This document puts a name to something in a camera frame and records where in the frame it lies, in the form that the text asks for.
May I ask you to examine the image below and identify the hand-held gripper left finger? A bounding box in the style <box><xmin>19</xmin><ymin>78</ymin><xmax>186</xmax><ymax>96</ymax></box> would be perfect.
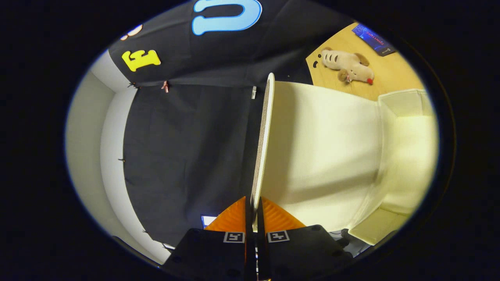
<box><xmin>162</xmin><ymin>196</ymin><xmax>257</xmax><ymax>281</ymax></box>

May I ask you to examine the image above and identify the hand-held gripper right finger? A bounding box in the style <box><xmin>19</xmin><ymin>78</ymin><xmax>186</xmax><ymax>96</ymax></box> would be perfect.
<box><xmin>256</xmin><ymin>196</ymin><xmax>354</xmax><ymax>281</ymax></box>

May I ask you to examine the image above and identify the beige fabric storage box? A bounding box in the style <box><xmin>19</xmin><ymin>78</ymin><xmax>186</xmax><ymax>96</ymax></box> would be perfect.
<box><xmin>250</xmin><ymin>73</ymin><xmax>439</xmax><ymax>245</ymax></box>

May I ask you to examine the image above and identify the black backdrop cloth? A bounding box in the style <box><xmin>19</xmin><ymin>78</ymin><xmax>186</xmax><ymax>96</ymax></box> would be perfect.
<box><xmin>107</xmin><ymin>0</ymin><xmax>354</xmax><ymax>246</ymax></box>

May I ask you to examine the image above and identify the brown plush toy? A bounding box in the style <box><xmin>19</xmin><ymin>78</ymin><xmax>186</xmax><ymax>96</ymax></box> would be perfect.
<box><xmin>320</xmin><ymin>47</ymin><xmax>375</xmax><ymax>85</ymax></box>

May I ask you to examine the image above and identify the blue book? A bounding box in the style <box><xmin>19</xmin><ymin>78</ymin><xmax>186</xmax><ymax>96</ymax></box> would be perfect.
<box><xmin>352</xmin><ymin>23</ymin><xmax>396</xmax><ymax>57</ymax></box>

